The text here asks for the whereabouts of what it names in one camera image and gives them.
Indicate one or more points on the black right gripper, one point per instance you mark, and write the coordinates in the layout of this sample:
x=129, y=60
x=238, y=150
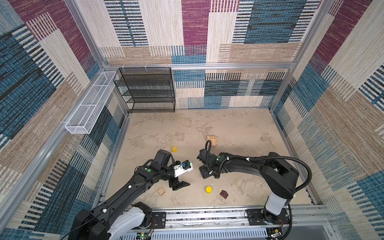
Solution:
x=204, y=173

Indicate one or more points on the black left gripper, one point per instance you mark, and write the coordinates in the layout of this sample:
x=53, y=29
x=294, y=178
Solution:
x=175, y=181

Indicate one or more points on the small square wood block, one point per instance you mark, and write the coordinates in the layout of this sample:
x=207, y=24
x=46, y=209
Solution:
x=161, y=191

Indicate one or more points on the patterned wood block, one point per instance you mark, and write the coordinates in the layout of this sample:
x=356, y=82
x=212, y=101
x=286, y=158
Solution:
x=213, y=139

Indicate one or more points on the yellow window toy cube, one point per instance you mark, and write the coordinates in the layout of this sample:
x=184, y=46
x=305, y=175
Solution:
x=174, y=148

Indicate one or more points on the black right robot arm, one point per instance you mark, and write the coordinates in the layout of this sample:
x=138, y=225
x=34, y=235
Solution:
x=279, y=175

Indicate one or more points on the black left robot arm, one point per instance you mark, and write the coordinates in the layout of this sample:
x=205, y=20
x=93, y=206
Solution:
x=117, y=215

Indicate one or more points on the yellow cylinder block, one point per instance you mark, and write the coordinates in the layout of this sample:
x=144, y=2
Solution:
x=208, y=190

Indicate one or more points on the dark brown square block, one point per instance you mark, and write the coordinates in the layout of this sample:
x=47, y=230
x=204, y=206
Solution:
x=224, y=194

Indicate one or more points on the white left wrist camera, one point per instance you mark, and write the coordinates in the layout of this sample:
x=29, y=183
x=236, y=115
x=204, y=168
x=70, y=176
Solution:
x=182, y=168

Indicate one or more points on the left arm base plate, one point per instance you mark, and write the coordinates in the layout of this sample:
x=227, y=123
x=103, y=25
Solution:
x=154, y=220

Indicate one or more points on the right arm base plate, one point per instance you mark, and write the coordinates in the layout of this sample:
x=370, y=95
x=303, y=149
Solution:
x=258, y=217

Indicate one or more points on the black wire shelf rack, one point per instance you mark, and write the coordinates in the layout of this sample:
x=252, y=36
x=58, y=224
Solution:
x=147, y=90

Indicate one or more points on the white wire mesh basket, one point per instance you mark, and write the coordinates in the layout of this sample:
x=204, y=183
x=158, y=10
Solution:
x=87, y=113

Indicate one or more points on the aluminium front rail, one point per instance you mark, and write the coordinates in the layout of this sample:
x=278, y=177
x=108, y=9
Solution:
x=308, y=222

